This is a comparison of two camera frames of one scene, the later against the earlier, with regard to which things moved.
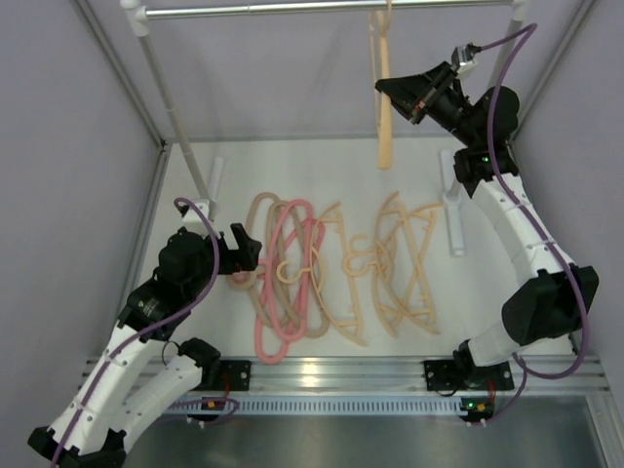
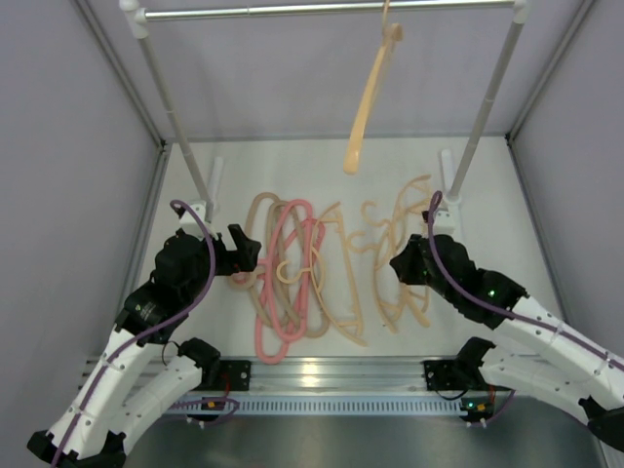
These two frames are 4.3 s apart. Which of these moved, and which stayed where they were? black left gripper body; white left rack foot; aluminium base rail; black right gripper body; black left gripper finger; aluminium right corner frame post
Moved: black right gripper body
Stayed: black left gripper body; black left gripper finger; white left rack foot; aluminium right corner frame post; aluminium base rail
